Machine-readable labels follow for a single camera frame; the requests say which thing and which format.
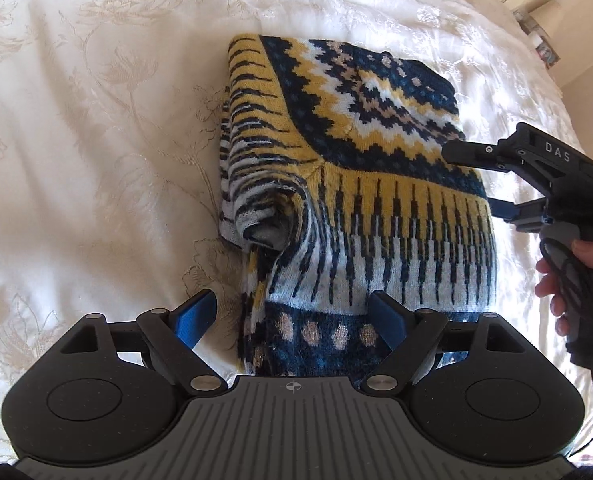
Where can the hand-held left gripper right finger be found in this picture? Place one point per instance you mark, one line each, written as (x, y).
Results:
(384, 321)

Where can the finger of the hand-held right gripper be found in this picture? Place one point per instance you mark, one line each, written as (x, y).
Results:
(506, 208)
(474, 155)

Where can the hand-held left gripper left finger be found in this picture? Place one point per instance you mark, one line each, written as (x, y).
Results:
(196, 317)

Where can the patterned knit sweater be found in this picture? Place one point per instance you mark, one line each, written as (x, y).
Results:
(376, 160)

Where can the person's right hand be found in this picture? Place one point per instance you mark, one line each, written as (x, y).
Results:
(551, 285)

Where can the bedside shelf with small jars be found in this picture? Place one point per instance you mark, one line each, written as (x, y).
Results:
(533, 22)

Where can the cream embroidered bedspread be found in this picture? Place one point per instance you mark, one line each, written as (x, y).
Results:
(101, 135)

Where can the small picture frame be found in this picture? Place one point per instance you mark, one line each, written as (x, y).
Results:
(547, 52)

